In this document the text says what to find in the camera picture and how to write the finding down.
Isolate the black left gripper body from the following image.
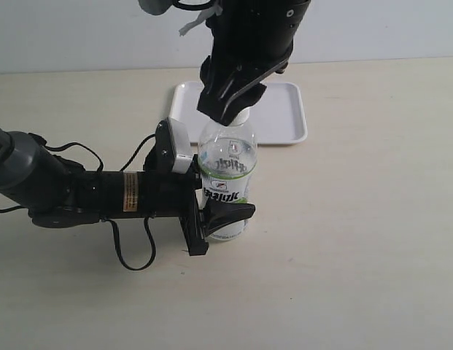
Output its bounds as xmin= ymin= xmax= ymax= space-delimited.
xmin=122 ymin=149 xmax=209 ymax=256

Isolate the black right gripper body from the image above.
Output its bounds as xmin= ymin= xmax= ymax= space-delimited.
xmin=200 ymin=21 xmax=293 ymax=95

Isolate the white bottle cap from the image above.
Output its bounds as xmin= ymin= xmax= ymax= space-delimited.
xmin=230 ymin=107 xmax=250 ymax=126

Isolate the clear plastic drink bottle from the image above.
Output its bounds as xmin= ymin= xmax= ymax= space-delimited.
xmin=196 ymin=115 xmax=258 ymax=242

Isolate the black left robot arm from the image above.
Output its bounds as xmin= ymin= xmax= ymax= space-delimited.
xmin=0 ymin=118 xmax=255 ymax=256

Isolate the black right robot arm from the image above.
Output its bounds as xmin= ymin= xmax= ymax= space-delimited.
xmin=197 ymin=0 xmax=310 ymax=126

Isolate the white rectangular tray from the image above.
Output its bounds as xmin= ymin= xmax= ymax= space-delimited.
xmin=169 ymin=81 xmax=308 ymax=145

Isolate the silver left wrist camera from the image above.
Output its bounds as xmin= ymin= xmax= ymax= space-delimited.
xmin=155 ymin=117 xmax=194 ymax=174

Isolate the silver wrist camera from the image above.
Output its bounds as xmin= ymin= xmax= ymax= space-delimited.
xmin=138 ymin=0 xmax=173 ymax=16
xmin=155 ymin=117 xmax=194 ymax=174

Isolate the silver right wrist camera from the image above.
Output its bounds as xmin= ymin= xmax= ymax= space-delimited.
xmin=138 ymin=0 xmax=173 ymax=16

